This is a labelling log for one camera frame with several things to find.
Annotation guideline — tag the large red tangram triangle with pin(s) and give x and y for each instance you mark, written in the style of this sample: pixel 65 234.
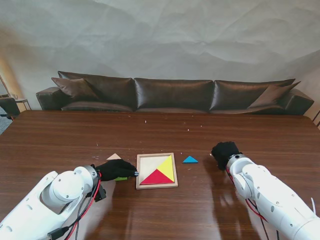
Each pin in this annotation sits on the large red tangram triangle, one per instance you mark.
pixel 157 178

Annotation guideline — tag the black chair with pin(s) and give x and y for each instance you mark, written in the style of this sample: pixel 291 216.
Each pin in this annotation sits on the black chair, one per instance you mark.
pixel 8 106

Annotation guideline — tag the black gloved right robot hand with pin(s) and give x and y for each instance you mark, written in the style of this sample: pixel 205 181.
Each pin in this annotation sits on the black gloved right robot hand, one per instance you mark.
pixel 226 151

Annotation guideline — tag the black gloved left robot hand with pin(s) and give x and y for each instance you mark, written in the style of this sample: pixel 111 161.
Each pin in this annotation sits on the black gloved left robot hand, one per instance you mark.
pixel 115 170

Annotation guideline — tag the white crumpled backdrop sheet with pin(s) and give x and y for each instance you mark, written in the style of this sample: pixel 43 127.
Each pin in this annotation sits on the white crumpled backdrop sheet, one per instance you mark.
pixel 160 37

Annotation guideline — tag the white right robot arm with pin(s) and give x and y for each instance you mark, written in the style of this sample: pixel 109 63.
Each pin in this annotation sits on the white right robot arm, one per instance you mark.
pixel 267 195

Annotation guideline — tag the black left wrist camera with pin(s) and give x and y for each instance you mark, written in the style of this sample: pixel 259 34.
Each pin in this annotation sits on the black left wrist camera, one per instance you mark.
pixel 101 194

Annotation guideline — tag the small blue tangram triangle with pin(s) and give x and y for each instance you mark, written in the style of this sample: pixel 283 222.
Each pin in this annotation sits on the small blue tangram triangle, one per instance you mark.
pixel 190 160

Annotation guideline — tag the light wooden square tray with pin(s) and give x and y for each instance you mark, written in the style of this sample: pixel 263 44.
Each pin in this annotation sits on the light wooden square tray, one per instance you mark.
pixel 150 165

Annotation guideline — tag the small metal side table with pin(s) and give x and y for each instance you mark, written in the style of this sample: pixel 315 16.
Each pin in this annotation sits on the small metal side table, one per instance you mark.
pixel 23 100

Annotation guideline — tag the small beige tangram triangle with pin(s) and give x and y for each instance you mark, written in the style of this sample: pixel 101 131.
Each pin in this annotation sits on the small beige tangram triangle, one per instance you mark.
pixel 114 157

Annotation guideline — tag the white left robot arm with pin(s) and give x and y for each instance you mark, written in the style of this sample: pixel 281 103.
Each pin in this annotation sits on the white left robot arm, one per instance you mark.
pixel 60 197

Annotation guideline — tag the dark brown leather sofa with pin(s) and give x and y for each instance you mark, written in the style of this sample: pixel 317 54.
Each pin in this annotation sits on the dark brown leather sofa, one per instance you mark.
pixel 172 95

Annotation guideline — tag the brown throw cushion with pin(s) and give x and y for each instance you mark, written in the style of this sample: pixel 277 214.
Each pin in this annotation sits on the brown throw cushion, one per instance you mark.
pixel 75 88
pixel 271 96

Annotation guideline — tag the green tangram square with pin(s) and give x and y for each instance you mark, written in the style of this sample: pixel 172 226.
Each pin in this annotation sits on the green tangram square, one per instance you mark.
pixel 121 178

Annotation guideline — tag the large yellow tangram triangle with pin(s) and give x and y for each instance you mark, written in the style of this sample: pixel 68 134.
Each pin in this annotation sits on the large yellow tangram triangle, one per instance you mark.
pixel 167 167

